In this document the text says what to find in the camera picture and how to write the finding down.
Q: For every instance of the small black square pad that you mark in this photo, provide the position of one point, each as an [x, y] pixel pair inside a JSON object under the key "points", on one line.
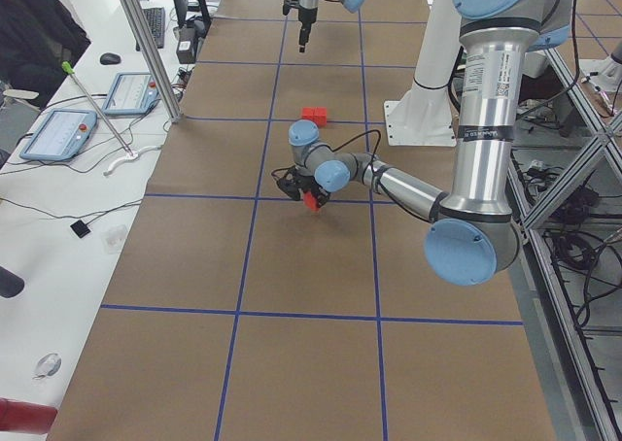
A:
{"points": [[80, 228]]}

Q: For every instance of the near teach pendant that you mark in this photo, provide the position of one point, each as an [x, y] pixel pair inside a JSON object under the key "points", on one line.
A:
{"points": [[60, 136]]}

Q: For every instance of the red cylinder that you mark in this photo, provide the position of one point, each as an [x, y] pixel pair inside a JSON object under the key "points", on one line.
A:
{"points": [[24, 417]]}

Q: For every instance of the metal rod green tip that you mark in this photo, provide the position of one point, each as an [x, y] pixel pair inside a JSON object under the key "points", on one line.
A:
{"points": [[69, 71]]}

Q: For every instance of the brown paper mat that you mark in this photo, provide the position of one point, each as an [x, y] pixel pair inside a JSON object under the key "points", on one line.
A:
{"points": [[235, 313]]}

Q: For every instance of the teach pendant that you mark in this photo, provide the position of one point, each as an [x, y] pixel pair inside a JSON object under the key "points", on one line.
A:
{"points": [[60, 136], [131, 94]]}

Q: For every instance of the aluminium frame post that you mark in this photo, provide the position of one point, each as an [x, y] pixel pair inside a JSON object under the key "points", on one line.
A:
{"points": [[143, 36]]}

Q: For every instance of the black computer mouse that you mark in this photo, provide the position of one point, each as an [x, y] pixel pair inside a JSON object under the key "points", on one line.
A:
{"points": [[109, 58]]}

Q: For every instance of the black power box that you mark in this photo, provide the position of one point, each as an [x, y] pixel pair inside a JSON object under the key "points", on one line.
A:
{"points": [[190, 40]]}

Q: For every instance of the person in black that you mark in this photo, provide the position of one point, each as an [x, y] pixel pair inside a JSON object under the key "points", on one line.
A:
{"points": [[37, 37]]}

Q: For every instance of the red block one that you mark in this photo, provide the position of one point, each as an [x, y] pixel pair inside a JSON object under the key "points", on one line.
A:
{"points": [[311, 202]]}

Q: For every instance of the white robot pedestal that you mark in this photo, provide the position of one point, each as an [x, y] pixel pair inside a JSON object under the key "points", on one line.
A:
{"points": [[423, 116]]}

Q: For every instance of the red block two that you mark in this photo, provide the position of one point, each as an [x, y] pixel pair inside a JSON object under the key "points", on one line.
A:
{"points": [[308, 113]]}

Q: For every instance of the red block three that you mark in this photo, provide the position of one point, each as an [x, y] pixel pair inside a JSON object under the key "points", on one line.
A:
{"points": [[320, 116]]}

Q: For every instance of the black keyboard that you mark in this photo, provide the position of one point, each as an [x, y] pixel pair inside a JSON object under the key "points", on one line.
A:
{"points": [[156, 20]]}

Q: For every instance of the far teach pendant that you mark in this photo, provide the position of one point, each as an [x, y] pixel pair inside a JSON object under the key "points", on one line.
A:
{"points": [[131, 94]]}

